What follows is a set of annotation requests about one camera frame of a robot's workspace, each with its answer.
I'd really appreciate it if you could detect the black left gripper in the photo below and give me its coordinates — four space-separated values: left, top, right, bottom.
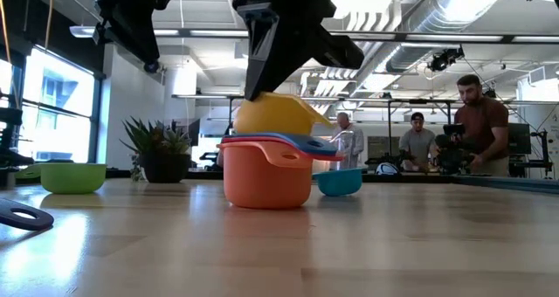
227 0 366 102

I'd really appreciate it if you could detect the yellow measuring cup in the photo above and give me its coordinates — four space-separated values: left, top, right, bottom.
232 91 335 135

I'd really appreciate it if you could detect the teal measuring cup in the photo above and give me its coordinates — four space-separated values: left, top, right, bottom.
311 167 363 197

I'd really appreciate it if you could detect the orange measuring cup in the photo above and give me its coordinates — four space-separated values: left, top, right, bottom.
217 140 315 210

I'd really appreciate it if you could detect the person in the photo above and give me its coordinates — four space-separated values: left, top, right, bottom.
330 111 366 170
398 111 439 172
453 73 511 178

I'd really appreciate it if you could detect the black ceiling spotlight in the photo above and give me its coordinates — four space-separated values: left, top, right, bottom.
426 46 466 73

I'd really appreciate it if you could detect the white and black ball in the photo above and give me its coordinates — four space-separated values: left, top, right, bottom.
375 162 401 176

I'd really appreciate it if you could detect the potted succulent plant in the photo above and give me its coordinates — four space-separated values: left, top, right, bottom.
120 116 193 184

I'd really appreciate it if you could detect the black monitor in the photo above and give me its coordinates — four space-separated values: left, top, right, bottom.
507 122 533 155

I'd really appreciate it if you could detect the black equipment stand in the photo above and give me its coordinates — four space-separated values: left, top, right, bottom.
529 128 551 179

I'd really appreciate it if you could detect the silver ventilation duct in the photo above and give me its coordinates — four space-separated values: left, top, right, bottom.
353 0 508 93

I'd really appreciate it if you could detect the black video camera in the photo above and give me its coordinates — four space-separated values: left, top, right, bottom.
433 122 478 176

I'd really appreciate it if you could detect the black table frame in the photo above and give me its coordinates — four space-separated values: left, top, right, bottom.
0 168 559 197

